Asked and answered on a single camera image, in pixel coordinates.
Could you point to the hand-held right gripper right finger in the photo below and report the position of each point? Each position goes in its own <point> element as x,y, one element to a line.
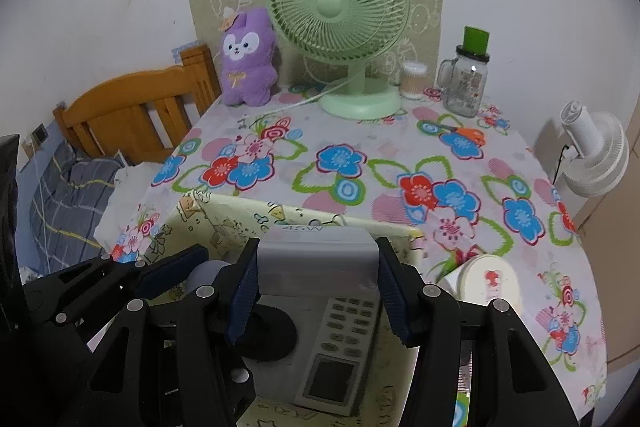
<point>395,302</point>

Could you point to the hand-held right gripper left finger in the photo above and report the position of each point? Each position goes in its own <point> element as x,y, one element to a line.
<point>242,297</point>

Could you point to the round cream tin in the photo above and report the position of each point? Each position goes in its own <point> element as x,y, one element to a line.
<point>487,282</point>

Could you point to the purple plush toy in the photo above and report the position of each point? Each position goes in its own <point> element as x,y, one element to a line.
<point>247,57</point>

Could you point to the blue plaid bedding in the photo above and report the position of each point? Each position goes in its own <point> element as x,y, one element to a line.
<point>60,197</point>

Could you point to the white charger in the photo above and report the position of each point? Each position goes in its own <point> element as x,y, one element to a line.
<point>315,262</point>

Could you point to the yellow printed fabric box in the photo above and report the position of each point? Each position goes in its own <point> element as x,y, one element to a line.
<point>230,217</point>

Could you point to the white standing fan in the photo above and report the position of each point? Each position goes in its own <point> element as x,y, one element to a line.
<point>595,152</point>

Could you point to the black round pouch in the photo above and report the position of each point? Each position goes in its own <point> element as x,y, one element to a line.
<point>270,327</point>

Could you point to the beige wardrobe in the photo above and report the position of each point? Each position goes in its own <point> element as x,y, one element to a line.
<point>605,232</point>

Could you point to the beige printed board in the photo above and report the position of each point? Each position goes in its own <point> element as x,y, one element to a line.
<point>210,12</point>

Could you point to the white timer with keypad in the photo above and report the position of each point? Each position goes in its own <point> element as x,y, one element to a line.
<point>335,347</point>

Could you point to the green desk fan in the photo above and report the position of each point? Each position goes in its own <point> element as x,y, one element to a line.
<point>340,7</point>

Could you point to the floral tablecloth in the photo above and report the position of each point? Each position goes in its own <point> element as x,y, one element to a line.
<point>375,147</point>

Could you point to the clear cotton swab container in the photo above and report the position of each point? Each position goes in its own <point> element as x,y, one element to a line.
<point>414,79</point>

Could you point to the glass jar with green lid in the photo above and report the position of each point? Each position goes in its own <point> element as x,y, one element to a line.
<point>467,77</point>

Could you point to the wall socket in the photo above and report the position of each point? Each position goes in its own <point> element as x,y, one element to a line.
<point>39,134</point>

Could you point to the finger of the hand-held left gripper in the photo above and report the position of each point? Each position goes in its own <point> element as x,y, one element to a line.
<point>170,269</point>

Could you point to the wooden bed headboard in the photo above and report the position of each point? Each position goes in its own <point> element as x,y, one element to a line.
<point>135,107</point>

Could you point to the small grey round object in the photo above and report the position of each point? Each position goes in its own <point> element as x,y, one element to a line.
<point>202,274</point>

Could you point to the white cloth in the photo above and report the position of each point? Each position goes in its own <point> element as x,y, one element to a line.
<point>122,202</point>

